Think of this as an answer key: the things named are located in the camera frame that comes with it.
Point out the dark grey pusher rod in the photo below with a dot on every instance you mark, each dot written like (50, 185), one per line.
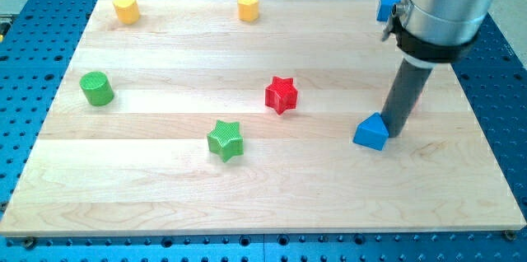
(404, 92)

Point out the green star block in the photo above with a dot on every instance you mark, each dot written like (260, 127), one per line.
(225, 140)

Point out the green cylinder block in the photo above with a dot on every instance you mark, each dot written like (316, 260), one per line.
(96, 88)

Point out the blue cube block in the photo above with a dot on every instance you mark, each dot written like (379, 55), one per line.
(385, 9)

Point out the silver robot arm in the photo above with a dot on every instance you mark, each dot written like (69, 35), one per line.
(429, 32)

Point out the yellow heart block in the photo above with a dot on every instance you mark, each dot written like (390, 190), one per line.
(127, 11)

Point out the red star block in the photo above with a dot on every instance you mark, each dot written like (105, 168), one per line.
(281, 94)

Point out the yellow hexagon block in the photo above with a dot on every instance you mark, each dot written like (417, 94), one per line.
(248, 10)

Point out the light wooden board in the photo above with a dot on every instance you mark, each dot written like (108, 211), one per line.
(141, 164)

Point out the blue triangle block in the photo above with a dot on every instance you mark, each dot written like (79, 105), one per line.
(372, 133)

